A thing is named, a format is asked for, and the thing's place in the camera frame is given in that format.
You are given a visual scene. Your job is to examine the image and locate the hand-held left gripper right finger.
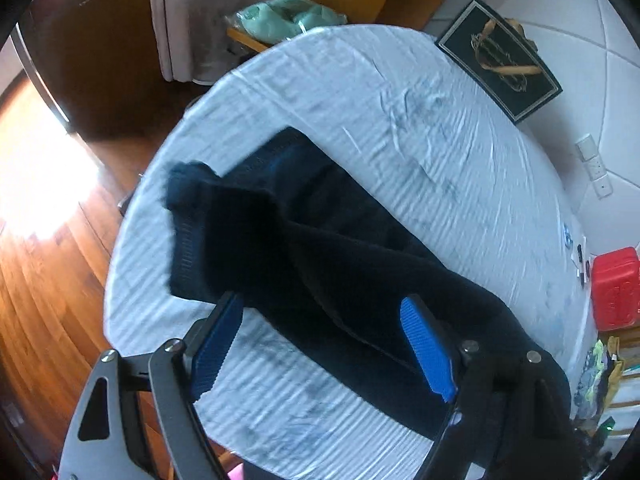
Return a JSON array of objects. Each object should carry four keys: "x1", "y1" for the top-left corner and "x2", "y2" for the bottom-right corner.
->
[{"x1": 399, "y1": 295, "x2": 586, "y2": 480}]

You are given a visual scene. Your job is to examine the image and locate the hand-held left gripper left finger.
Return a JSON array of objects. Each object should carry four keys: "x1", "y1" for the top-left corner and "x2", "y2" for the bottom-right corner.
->
[{"x1": 57, "y1": 290, "x2": 246, "y2": 480}]

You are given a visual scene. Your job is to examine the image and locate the dark blue jeans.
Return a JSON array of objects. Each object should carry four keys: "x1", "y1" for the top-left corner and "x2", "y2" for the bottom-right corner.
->
[{"x1": 165, "y1": 127, "x2": 573, "y2": 441}]

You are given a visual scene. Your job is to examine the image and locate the pile of folded clothes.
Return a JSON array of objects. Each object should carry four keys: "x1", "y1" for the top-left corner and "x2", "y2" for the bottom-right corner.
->
[{"x1": 572, "y1": 335, "x2": 640, "y2": 418}]

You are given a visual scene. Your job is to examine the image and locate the white cloth-covered round table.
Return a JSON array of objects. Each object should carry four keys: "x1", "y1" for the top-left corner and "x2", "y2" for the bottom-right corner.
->
[{"x1": 102, "y1": 22, "x2": 601, "y2": 480}]

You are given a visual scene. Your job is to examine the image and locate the red plastic suitcase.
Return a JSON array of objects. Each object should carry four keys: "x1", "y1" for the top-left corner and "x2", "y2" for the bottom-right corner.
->
[{"x1": 590, "y1": 246, "x2": 640, "y2": 333}]

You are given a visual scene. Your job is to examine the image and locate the dark green gift bag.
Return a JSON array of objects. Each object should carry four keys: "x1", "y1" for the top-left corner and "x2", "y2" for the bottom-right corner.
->
[{"x1": 436, "y1": 0, "x2": 563, "y2": 126}]

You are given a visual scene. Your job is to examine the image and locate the wooden nightstand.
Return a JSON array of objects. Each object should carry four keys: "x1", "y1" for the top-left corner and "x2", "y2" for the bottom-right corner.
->
[{"x1": 226, "y1": 25, "x2": 273, "y2": 53}]

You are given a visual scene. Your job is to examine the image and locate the dark brown wooden door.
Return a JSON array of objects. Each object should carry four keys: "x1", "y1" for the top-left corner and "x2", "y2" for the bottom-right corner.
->
[{"x1": 15, "y1": 0, "x2": 166, "y2": 141}]

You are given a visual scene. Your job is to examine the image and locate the pale curtain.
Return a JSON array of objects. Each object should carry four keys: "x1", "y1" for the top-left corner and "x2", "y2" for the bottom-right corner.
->
[{"x1": 148, "y1": 0, "x2": 256, "y2": 85}]

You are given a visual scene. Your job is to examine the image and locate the green plastic bag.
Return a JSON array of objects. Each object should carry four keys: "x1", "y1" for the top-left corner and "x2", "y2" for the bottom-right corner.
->
[{"x1": 235, "y1": 0, "x2": 348, "y2": 46}]

